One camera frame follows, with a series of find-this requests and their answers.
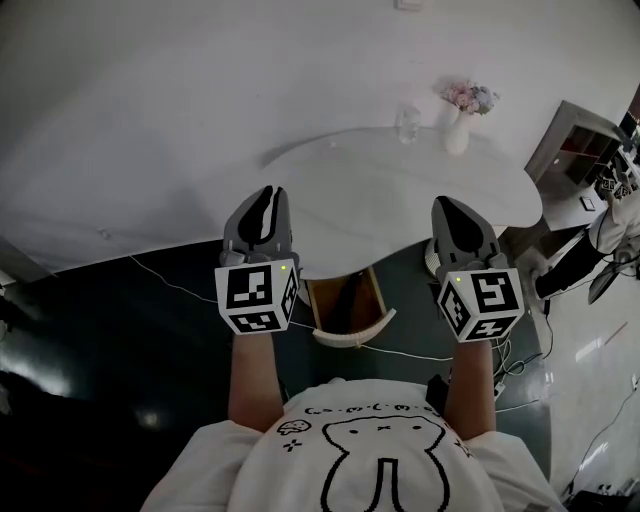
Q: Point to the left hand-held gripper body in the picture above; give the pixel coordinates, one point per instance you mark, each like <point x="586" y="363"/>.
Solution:
<point x="252" y="292"/>

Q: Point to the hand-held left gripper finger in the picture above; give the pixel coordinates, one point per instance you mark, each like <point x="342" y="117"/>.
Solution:
<point x="250" y="220"/>
<point x="284" y="220"/>

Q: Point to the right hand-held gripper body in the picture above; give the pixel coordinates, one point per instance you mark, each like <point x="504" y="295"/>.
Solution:
<point x="492" y="295"/>

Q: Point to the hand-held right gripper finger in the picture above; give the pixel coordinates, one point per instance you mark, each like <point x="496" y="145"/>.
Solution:
<point x="462" y="227"/>

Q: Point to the white wooden drawer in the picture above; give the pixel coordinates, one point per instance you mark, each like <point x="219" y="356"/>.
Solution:
<point x="350" y="337"/>

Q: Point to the person's left forearm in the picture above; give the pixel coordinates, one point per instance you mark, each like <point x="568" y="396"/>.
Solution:
<point x="252" y="380"/>

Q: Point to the person's right forearm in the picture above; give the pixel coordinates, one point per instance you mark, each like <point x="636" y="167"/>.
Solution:
<point x="472" y="390"/>

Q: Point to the white power strip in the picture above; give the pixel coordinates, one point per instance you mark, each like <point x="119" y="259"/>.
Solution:
<point x="500" y="389"/>

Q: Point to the white ceramic vase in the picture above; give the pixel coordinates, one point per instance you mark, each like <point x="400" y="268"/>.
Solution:
<point x="456" y="132"/>

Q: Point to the clear drinking glass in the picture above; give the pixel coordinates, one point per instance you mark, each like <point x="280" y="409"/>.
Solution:
<point x="408" y="125"/>

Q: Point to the pink and blue flower bouquet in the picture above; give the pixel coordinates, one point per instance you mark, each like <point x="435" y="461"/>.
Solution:
<point x="470" y="96"/>

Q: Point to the grey open shelf cabinet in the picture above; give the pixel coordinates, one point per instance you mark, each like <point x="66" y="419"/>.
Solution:
<point x="575" y="145"/>

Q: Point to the person's white printed shirt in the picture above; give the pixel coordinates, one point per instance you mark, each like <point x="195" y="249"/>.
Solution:
<point x="360" y="465"/>

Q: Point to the white wall socket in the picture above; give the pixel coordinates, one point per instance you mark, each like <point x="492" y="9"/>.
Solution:
<point x="411" y="4"/>

